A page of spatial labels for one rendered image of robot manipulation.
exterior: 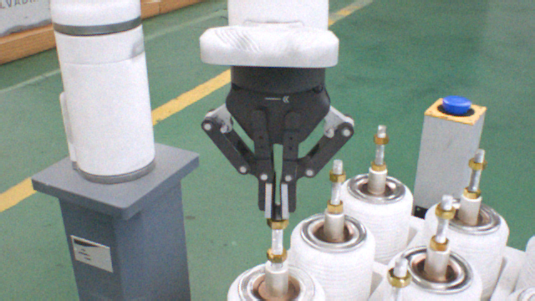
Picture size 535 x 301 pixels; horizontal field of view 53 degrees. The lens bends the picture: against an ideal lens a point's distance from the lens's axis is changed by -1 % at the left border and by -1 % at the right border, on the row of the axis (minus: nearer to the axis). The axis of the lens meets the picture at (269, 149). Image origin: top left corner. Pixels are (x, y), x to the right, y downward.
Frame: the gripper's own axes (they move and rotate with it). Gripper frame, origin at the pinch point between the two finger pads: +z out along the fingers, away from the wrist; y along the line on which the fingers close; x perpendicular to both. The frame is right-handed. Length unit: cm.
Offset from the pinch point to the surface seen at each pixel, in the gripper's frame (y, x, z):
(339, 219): -5.9, -9.2, 8.4
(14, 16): 121, -159, 22
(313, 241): -3.2, -8.0, 10.6
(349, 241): -7.1, -8.4, 10.6
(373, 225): -10.3, -15.9, 13.4
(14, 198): 62, -51, 36
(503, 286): -25.8, -11.5, 18.1
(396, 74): -28, -146, 37
